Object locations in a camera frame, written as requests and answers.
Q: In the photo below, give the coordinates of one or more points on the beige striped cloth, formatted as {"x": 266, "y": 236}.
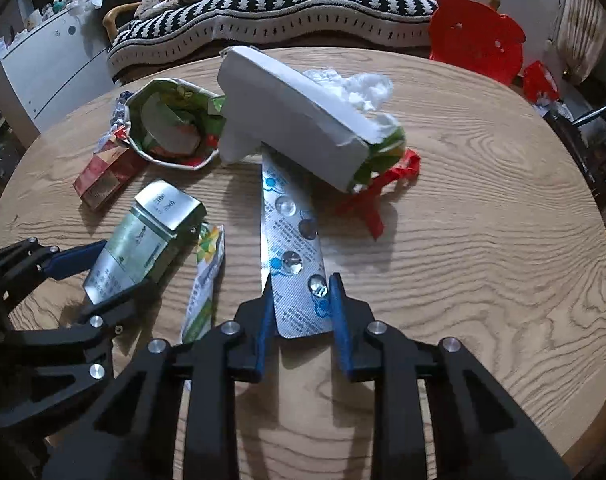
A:
{"x": 583, "y": 25}

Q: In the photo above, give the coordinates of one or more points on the open green snack bag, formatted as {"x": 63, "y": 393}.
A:
{"x": 158, "y": 97}

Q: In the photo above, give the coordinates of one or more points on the red plastic stool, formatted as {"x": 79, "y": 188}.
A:
{"x": 473, "y": 35}

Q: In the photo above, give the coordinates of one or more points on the white cardboard box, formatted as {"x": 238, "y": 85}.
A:
{"x": 283, "y": 105}

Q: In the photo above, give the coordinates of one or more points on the flattened green and yellow carton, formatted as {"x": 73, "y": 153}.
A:
{"x": 205, "y": 270}

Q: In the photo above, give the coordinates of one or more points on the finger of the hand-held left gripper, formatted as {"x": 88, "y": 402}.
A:
{"x": 123, "y": 305}
{"x": 78, "y": 260}

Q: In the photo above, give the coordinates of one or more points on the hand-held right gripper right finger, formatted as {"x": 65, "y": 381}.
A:
{"x": 338, "y": 320}

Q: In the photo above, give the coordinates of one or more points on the white cabinet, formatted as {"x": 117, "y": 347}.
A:
{"x": 53, "y": 65}

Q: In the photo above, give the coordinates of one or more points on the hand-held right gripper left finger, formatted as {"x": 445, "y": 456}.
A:
{"x": 265, "y": 320}

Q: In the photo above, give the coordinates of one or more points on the white tissue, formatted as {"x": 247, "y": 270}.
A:
{"x": 363, "y": 87}

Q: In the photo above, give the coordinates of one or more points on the red paper box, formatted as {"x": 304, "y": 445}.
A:
{"x": 103, "y": 175}

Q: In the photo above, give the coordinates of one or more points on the silver pill blister pack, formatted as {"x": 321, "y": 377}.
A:
{"x": 288, "y": 240}

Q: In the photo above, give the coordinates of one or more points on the green plastic wrapper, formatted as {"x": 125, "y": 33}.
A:
{"x": 383, "y": 152}

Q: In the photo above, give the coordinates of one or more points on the red plastic wrapper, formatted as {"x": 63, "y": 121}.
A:
{"x": 370, "y": 200}

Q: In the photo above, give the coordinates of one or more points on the red bag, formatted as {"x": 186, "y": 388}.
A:
{"x": 540, "y": 82}

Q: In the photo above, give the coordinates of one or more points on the silver and green carton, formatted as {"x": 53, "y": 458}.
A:
{"x": 143, "y": 240}

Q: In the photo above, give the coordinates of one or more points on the crumpled foil wrapper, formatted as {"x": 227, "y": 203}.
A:
{"x": 114, "y": 125}

